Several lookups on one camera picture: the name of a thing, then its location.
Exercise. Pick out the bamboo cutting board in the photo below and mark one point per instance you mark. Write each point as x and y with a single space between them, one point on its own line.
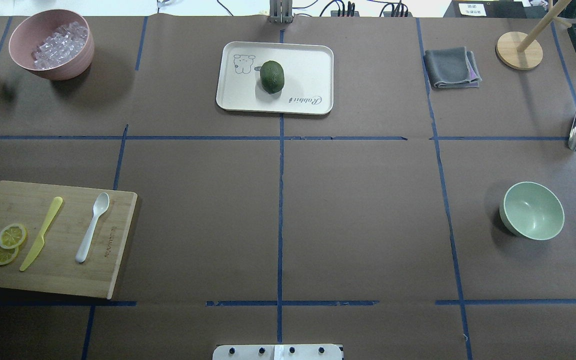
56 270

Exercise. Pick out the folded grey cloth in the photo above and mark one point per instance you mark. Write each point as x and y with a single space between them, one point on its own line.
450 68

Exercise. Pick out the wooden stand with pole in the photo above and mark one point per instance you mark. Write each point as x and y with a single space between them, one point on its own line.
522 51

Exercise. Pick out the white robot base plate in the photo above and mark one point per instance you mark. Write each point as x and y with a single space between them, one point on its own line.
308 351

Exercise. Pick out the green avocado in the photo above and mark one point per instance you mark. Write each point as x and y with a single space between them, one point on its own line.
272 77

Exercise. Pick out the cream rabbit tray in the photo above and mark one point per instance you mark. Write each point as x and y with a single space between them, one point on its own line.
309 78

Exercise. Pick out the white plastic spoon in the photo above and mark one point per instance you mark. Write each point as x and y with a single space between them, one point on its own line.
100 206

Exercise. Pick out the lower lemon slice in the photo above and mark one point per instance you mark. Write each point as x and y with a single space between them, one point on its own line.
8 255

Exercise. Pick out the clear ice cubes pile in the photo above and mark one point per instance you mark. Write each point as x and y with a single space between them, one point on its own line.
61 46

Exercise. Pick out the pink bowl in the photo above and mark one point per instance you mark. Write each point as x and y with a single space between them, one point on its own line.
32 31

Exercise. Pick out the light green bowl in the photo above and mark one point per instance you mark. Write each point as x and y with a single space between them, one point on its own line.
532 211

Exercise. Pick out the aluminium frame post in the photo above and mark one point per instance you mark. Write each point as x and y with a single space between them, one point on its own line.
281 11

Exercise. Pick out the yellow plastic knife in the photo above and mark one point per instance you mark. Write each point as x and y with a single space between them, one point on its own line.
39 241

